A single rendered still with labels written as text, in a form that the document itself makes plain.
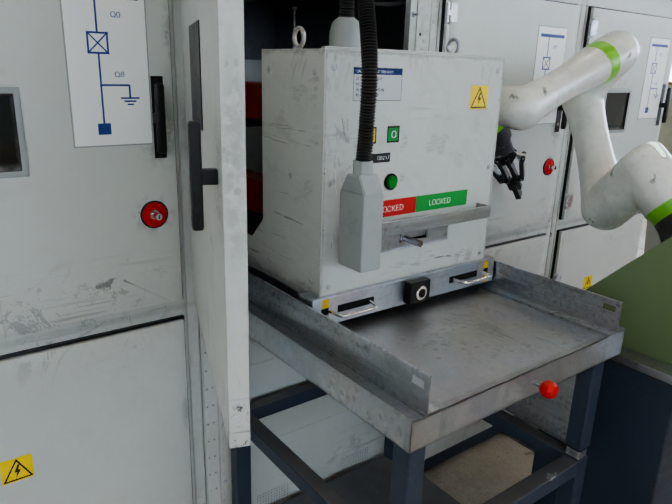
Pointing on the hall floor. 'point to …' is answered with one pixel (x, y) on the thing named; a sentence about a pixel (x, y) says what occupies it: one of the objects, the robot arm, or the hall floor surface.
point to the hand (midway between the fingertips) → (516, 188)
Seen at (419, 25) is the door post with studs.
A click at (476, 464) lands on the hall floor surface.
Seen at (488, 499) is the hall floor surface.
